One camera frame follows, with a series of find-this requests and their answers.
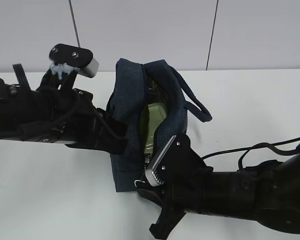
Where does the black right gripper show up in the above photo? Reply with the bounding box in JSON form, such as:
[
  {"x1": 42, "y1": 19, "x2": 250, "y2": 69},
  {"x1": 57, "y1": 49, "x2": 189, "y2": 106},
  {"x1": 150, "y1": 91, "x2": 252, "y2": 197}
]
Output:
[{"x1": 136, "y1": 165, "x2": 230, "y2": 237}]

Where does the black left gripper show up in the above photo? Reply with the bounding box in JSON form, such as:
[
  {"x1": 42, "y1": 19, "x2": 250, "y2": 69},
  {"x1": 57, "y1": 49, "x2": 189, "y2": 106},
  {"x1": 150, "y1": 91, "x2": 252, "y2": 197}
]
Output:
[{"x1": 36, "y1": 69, "x2": 128, "y2": 155}]

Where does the green lidded glass container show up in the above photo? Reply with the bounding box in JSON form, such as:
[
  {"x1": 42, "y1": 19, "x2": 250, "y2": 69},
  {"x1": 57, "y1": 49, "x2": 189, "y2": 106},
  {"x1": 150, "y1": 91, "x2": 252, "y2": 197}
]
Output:
[{"x1": 140, "y1": 102, "x2": 167, "y2": 156}]

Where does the dark blue lunch bag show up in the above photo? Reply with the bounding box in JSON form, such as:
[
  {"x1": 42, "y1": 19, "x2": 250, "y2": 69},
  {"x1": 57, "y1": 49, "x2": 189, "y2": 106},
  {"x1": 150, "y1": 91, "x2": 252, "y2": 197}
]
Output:
[{"x1": 106, "y1": 58, "x2": 213, "y2": 193}]

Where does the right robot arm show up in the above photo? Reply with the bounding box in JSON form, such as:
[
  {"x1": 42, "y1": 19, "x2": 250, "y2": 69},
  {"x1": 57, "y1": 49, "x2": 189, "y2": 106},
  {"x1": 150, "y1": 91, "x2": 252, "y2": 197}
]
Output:
[{"x1": 134, "y1": 134, "x2": 300, "y2": 240}]

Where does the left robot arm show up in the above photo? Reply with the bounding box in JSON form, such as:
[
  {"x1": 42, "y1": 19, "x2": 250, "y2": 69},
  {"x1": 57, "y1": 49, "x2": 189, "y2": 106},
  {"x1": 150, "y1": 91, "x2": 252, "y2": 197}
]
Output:
[{"x1": 0, "y1": 63, "x2": 128, "y2": 155}]

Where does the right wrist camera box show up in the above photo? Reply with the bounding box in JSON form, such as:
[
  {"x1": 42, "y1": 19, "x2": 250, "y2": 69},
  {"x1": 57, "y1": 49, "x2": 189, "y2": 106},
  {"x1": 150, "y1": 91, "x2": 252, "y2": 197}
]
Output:
[{"x1": 145, "y1": 134, "x2": 207, "y2": 187}]

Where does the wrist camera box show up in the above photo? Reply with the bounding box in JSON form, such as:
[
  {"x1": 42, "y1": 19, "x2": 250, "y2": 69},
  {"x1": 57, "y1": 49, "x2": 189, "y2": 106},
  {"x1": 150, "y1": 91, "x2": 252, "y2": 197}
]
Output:
[
  {"x1": 145, "y1": 134, "x2": 207, "y2": 187},
  {"x1": 48, "y1": 43, "x2": 99, "y2": 80}
]

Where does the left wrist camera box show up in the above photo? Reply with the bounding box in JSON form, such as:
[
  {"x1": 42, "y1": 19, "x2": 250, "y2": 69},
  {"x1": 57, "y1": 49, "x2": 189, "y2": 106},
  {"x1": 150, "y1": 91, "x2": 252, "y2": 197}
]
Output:
[{"x1": 48, "y1": 43, "x2": 99, "y2": 80}]

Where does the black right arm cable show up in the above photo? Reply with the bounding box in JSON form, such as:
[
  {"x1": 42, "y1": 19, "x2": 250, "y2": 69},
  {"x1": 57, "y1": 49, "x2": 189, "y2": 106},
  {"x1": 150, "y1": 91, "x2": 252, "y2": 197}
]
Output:
[{"x1": 201, "y1": 134, "x2": 300, "y2": 173}]

